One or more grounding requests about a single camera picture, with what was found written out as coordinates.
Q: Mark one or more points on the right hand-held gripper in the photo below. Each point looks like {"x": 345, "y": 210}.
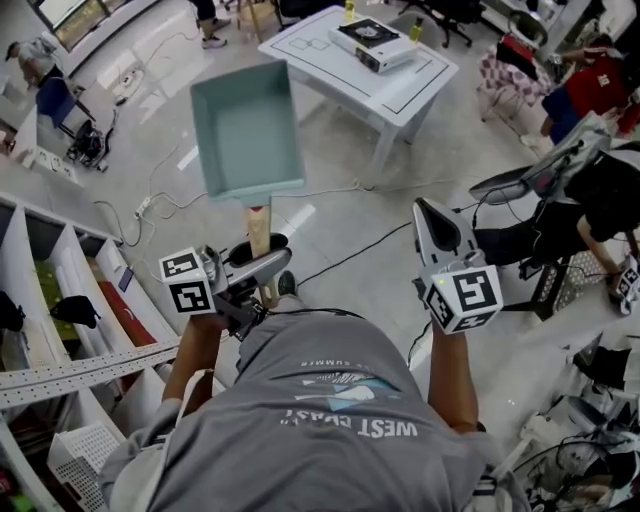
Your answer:
{"x": 470, "y": 295}

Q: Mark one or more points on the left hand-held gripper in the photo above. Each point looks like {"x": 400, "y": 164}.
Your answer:
{"x": 187, "y": 295}

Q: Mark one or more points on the white device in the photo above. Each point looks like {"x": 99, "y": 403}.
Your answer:
{"x": 387, "y": 56}

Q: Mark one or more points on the person's right forearm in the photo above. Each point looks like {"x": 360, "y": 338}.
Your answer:
{"x": 452, "y": 380}

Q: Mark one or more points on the person's left forearm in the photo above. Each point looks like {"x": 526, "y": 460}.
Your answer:
{"x": 192, "y": 350}

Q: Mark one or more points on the person's black shoe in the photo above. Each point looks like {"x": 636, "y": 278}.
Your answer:
{"x": 286, "y": 284}

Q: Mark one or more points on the person's grey trousers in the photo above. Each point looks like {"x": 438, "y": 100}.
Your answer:
{"x": 290, "y": 304}

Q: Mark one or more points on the black mesh metal stool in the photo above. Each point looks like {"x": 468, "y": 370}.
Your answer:
{"x": 555, "y": 285}

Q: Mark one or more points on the white power strip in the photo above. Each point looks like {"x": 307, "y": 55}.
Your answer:
{"x": 142, "y": 206}
{"x": 126, "y": 80}

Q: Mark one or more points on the dark tablet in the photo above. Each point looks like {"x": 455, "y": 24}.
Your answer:
{"x": 126, "y": 280}

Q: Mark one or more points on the red flat board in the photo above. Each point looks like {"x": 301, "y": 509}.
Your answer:
{"x": 127, "y": 315}

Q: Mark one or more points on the pink checked cloth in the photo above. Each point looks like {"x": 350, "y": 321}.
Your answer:
{"x": 505, "y": 85}

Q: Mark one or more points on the white shelf unit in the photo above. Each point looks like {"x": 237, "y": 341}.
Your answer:
{"x": 145, "y": 400}

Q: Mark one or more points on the black cap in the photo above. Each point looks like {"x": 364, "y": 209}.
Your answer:
{"x": 75, "y": 310}

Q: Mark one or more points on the black floor device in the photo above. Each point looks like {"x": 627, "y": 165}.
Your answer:
{"x": 90, "y": 145}

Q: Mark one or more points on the red and black bag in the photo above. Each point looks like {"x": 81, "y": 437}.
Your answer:
{"x": 515, "y": 52}

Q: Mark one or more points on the person's grey T-shirt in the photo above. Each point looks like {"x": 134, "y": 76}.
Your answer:
{"x": 325, "y": 450}

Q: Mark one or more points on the white table with black lines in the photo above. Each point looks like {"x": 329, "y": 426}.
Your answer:
{"x": 320, "y": 70}

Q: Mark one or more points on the yellow bottle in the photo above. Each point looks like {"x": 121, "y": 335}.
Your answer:
{"x": 416, "y": 30}
{"x": 350, "y": 11}

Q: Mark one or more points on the black office chair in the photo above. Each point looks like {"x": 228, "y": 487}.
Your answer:
{"x": 460, "y": 25}
{"x": 420, "y": 6}

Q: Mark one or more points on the white low cabinet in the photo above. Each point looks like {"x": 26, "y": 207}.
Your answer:
{"x": 50, "y": 162}

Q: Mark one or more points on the grey round-back chair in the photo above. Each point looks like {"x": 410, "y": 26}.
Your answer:
{"x": 530, "y": 25}

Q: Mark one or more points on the wooden round table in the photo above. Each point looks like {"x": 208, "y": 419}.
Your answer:
{"x": 255, "y": 22}

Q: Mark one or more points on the blue chair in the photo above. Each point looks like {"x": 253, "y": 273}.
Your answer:
{"x": 57, "y": 100}

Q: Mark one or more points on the white perforated basket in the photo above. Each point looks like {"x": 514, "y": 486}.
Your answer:
{"x": 80, "y": 460}

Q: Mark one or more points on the large glass window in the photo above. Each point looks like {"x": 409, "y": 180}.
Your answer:
{"x": 80, "y": 20}

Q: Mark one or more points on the white perforated metal rail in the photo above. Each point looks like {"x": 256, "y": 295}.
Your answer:
{"x": 75, "y": 372}

